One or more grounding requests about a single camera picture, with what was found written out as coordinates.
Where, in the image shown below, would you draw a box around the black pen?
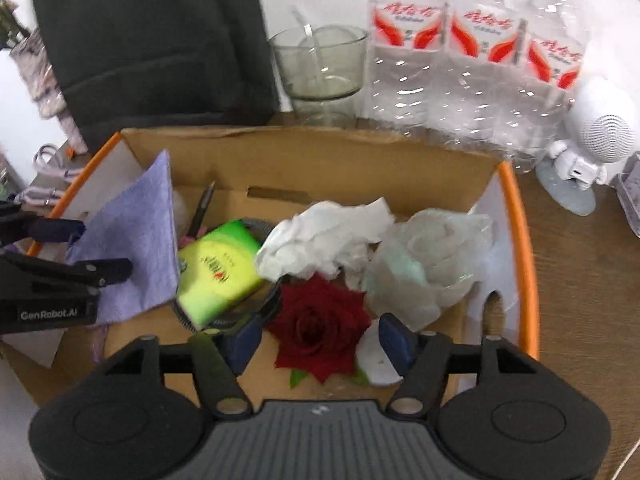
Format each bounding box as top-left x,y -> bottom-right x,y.
186,180 -> 217,239

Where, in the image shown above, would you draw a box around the clear plastic bag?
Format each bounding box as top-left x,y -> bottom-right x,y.
362,210 -> 494,332

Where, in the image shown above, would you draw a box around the clear water bottle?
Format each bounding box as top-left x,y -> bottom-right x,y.
367,0 -> 449,133
445,0 -> 527,153
520,0 -> 587,173

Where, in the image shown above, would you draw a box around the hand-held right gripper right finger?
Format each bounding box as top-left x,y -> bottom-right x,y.
377,312 -> 538,413

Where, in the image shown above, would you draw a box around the white astronaut speaker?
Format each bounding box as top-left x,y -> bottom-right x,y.
536,75 -> 640,217

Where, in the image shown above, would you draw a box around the black paper bag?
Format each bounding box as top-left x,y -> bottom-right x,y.
27,0 -> 282,154

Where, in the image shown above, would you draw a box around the dried flowers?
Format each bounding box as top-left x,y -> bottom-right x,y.
0,0 -> 32,52

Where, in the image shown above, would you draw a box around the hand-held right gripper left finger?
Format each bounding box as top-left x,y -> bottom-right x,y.
100,317 -> 264,417

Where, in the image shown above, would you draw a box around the green tissue packet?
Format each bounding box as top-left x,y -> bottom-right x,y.
175,220 -> 269,329

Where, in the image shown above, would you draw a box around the white tissue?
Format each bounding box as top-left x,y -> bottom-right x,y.
255,197 -> 397,287

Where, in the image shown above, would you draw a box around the purple mottled vase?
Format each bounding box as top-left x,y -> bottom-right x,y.
10,30 -> 89,154

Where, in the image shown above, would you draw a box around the clear stir stick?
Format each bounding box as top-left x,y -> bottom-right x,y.
291,5 -> 332,87

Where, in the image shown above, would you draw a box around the glass cup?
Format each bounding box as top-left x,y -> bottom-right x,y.
267,25 -> 369,129

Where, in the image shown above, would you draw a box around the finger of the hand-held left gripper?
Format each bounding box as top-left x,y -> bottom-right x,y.
0,200 -> 87,248
0,251 -> 134,301

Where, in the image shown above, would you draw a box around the purple drawstring pouch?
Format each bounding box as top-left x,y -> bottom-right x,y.
65,149 -> 182,328

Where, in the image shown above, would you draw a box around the red rose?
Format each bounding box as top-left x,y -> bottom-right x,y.
265,272 -> 374,389

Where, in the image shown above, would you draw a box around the lilac cable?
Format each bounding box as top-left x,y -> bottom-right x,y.
15,142 -> 82,207

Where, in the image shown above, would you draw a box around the white round disc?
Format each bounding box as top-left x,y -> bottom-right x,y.
355,317 -> 402,387

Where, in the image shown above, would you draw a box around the orange cardboard box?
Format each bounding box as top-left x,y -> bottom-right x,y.
0,127 -> 541,411

